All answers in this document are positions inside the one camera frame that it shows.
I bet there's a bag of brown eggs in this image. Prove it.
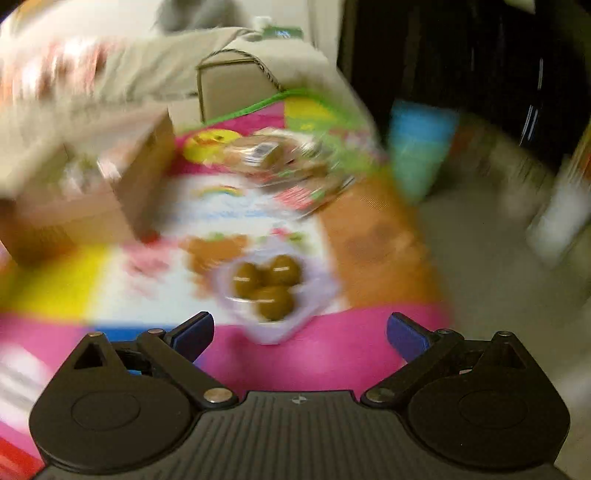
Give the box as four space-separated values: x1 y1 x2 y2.
211 246 339 345

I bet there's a pink cardboard gift box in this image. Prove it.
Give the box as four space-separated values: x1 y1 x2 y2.
1 107 175 264

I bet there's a red white snack packet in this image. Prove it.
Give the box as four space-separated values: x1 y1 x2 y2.
273 175 356 218

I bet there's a packaged sliced bread loaf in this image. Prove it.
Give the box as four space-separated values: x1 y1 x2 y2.
217 134 322 182

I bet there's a colourful cartoon play mat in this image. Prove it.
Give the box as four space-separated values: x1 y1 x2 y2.
1 94 450 479

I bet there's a white flower pot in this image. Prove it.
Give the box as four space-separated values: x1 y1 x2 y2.
526 180 590 266

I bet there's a teal plastic basin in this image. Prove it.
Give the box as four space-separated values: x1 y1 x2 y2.
393 144 449 204

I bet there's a blue plastic basin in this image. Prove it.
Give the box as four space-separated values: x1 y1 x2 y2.
388 101 460 155

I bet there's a beige sofa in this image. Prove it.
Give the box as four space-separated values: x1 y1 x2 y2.
138 38 334 126

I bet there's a pink baby clothes pile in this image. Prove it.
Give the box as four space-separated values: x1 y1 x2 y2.
1 36 121 104

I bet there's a green digital clock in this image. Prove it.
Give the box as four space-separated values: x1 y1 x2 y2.
262 25 304 40

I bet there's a grey neck pillow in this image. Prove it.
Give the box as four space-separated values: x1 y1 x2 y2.
155 0 252 33

